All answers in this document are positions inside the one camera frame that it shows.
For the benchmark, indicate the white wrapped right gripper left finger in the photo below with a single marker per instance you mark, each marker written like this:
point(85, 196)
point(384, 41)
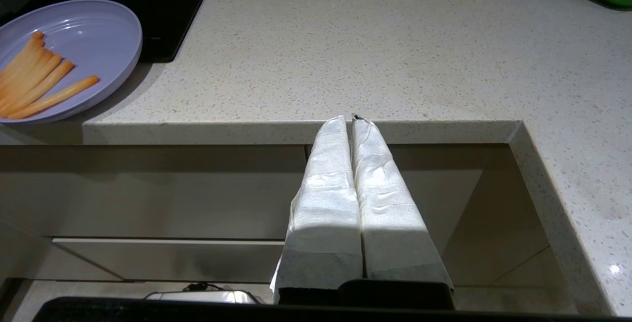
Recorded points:
point(326, 203)

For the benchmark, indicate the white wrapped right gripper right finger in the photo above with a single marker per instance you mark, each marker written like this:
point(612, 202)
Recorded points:
point(390, 213)

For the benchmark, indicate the lilac round plate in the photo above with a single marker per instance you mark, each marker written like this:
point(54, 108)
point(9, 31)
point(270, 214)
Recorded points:
point(98, 30)

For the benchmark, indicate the orange french fry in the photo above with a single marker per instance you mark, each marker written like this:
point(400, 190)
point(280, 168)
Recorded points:
point(36, 36)
point(43, 58)
point(32, 51)
point(59, 96)
point(49, 81)
point(51, 63)
point(24, 51)

